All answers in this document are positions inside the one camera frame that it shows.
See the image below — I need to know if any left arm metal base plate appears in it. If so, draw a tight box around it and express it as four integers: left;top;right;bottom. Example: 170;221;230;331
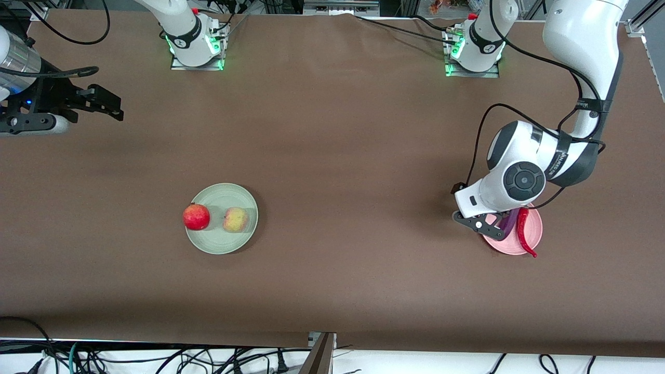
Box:
444;61;500;78

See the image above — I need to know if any red chili pepper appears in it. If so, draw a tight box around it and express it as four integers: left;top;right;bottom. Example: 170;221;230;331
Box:
516;207;538;258

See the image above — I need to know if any purple eggplant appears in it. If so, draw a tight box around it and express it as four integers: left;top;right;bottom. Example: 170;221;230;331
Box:
496;208;521;234

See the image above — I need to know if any yellow pink peach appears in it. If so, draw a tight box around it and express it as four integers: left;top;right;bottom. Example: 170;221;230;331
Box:
223;207;248;233

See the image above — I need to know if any pink round plate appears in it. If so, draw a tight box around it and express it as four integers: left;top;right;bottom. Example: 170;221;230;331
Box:
482;208;543;256

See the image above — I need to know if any brown wooden post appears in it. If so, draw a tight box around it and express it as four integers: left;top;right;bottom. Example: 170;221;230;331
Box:
299;332;337;374

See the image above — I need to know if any brown table cover cloth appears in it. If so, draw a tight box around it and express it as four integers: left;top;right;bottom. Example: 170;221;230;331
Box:
0;10;665;358

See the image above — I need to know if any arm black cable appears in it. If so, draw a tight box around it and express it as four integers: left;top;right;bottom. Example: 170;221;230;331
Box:
464;0;608;208
16;0;111;78

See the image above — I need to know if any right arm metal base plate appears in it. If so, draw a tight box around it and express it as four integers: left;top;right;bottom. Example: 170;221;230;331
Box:
170;55;225;71

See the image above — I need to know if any light green round plate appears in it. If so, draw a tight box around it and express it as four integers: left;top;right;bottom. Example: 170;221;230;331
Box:
185;183;259;255

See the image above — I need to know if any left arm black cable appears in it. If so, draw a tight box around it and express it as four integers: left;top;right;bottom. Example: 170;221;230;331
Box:
464;0;608;208

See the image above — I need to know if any black looped floor cable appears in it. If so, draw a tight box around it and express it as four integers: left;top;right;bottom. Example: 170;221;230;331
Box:
0;316;60;374

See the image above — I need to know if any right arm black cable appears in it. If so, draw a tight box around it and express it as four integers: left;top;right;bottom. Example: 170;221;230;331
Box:
16;0;111;78

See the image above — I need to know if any black cable on cloth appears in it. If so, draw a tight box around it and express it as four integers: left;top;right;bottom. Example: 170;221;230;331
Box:
355;15;453;43

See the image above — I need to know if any red round fruit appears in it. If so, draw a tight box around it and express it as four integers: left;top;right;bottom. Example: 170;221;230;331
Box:
183;204;211;231

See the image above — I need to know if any teal cable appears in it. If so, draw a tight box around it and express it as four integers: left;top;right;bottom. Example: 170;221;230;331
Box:
68;341;86;374

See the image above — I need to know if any grey device box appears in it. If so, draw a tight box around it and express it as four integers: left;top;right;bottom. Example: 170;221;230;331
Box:
303;0;381;16

